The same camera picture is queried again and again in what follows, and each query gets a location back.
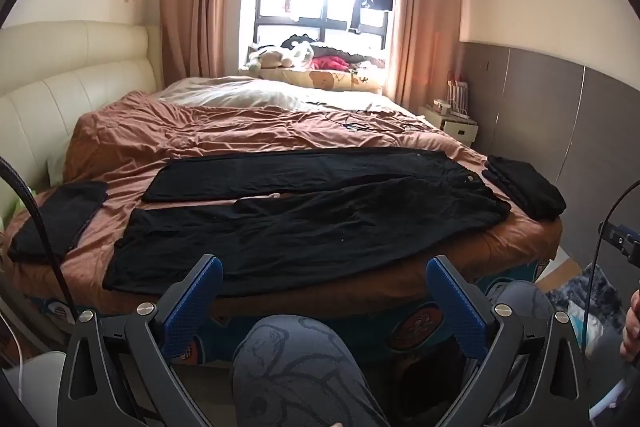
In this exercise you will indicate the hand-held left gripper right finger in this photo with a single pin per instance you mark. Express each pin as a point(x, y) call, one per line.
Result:
point(455, 307)

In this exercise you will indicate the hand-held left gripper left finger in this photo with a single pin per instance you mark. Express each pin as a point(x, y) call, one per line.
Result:
point(195, 307)

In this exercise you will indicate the black pants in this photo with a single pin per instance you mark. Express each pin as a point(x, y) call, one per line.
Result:
point(525, 192)
point(300, 227)

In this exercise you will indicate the black folded pants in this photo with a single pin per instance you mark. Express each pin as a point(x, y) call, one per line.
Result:
point(525, 192)

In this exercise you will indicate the person's right hand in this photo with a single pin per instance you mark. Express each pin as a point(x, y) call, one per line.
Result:
point(632, 327)

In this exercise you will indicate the blue printed bed sheet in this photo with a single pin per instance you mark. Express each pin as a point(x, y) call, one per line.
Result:
point(400, 332)

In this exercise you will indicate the grey blue shaggy rug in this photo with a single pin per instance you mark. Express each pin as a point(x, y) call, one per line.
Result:
point(570, 287)

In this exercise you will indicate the white blue plastic packet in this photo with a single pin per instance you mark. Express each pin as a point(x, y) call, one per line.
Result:
point(582, 327)

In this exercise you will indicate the person's grey printed trousers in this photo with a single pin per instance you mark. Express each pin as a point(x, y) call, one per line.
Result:
point(295, 372)

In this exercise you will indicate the white plastic bin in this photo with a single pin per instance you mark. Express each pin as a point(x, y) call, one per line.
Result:
point(35, 372)

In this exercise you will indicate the white nightstand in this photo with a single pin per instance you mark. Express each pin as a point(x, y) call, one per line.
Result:
point(457, 127)

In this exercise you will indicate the brown blanket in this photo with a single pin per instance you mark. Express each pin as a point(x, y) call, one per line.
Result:
point(250, 132)

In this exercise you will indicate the small white box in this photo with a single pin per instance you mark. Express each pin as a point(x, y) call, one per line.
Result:
point(437, 106)

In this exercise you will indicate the striped bag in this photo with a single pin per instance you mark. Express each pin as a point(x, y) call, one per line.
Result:
point(457, 99)

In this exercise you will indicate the cream padded headboard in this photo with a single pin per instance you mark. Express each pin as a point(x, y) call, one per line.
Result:
point(75, 77)

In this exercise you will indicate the bear print pillow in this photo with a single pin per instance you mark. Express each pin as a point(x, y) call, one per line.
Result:
point(325, 79)

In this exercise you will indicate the white plush toy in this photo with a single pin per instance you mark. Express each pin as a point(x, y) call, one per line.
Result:
point(272, 55)

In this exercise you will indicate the red cloth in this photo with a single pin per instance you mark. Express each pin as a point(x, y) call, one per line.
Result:
point(330, 63)

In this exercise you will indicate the black ruffled cloth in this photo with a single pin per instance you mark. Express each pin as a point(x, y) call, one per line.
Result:
point(300, 41)

